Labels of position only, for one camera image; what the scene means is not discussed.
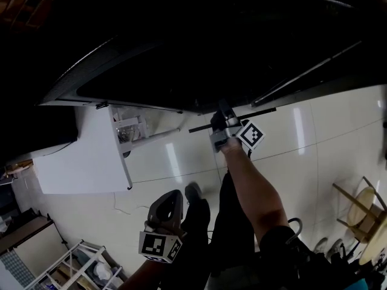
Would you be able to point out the round wooden table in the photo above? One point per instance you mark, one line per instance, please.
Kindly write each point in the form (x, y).
(378, 246)

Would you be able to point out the person's left black shoe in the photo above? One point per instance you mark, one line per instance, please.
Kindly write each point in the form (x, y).
(193, 192)

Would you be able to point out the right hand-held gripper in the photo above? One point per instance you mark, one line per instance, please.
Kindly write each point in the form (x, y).
(251, 134)

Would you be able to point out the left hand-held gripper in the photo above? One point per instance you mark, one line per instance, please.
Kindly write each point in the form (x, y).
(157, 246)

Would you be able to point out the person's left forearm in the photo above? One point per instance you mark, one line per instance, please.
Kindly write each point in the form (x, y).
(142, 276)

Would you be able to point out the person's black trousers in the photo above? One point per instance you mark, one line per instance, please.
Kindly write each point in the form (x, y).
(229, 222)

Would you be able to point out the grey cabinet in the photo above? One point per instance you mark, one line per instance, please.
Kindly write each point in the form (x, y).
(39, 252)

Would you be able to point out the low wooden shelf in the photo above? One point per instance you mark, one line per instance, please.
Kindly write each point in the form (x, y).
(27, 1)

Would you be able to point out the round wooden stool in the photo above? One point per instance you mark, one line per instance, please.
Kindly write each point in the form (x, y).
(362, 210)

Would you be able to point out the white table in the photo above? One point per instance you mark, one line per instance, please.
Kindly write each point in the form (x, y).
(84, 162)

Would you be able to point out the white metal shelf rack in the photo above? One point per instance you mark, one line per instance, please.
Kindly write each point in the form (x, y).
(78, 252)

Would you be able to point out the person's right forearm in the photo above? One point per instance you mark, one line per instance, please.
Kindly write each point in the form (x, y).
(257, 192)

